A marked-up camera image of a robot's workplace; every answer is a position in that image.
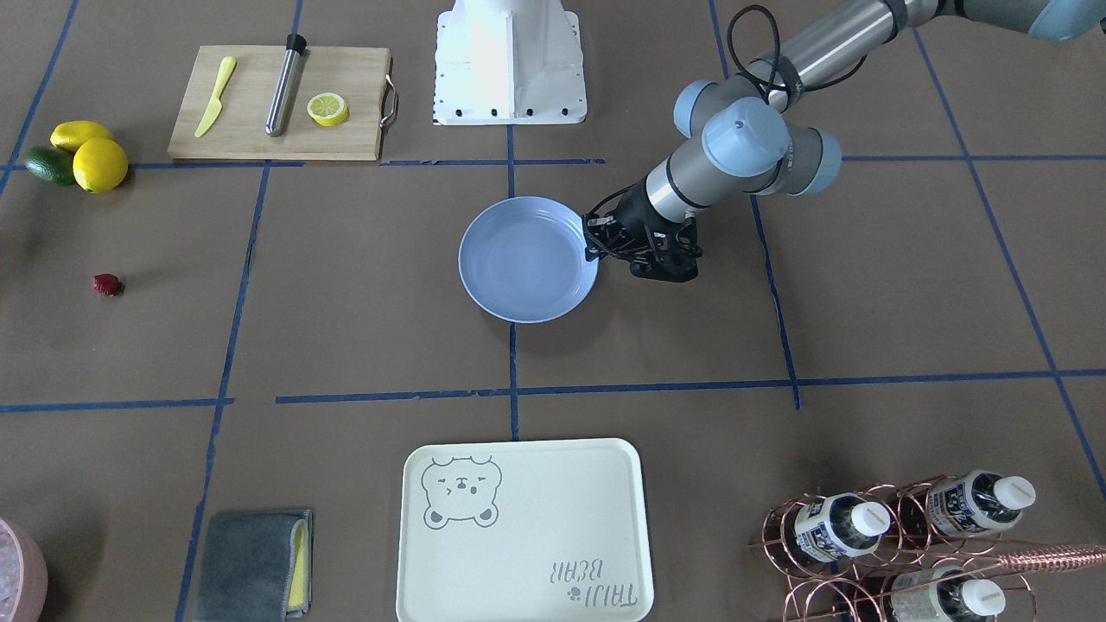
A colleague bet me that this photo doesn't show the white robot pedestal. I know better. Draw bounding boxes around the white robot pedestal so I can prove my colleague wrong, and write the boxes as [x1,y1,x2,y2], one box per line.
[432,1,588,126]

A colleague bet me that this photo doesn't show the steel rod black tip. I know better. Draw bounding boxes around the steel rod black tip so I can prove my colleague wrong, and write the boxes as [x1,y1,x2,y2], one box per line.
[264,33,307,137]

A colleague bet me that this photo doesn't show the lemon half slice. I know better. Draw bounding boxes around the lemon half slice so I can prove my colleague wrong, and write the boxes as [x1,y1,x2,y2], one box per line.
[307,93,349,127]

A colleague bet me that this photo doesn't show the yellow lemon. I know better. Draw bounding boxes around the yellow lemon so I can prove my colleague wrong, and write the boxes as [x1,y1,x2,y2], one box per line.
[73,137,131,194]
[50,120,114,154]

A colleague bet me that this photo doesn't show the grey yellow cloth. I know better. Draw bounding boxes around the grey yellow cloth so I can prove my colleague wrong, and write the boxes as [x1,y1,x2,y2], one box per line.
[194,508,315,621]

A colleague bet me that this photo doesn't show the wooden cutting board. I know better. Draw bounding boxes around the wooden cutting board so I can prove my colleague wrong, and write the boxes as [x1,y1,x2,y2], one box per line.
[168,46,393,162]

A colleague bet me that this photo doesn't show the bottle white cap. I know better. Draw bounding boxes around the bottle white cap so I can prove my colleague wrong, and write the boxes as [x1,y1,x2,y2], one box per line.
[782,493,893,570]
[885,566,1006,621]
[924,470,1039,538]

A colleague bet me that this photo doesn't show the blue plate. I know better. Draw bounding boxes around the blue plate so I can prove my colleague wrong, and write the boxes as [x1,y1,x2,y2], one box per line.
[457,196,599,324]

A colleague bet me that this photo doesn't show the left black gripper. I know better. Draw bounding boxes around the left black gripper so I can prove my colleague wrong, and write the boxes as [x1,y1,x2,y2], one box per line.
[583,180,702,282]

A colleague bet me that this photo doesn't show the red strawberry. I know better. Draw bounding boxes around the red strawberry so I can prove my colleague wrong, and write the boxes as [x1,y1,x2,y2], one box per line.
[93,273,125,298]

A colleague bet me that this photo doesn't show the copper wire bottle rack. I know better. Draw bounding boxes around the copper wire bottle rack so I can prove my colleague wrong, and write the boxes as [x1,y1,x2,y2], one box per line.
[749,478,1103,621]

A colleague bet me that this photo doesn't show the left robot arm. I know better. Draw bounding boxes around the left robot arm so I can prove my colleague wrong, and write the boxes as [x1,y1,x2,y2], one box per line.
[582,1,1105,282]

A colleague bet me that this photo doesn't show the yellow plastic knife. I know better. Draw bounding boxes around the yellow plastic knife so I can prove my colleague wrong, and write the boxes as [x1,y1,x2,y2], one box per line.
[194,56,237,138]

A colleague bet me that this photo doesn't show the green lime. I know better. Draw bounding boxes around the green lime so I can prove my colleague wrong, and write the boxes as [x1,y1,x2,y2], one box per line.
[24,146,76,187]

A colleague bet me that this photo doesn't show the cream bear tray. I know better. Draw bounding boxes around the cream bear tray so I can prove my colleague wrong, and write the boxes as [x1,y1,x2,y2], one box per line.
[396,438,655,621]

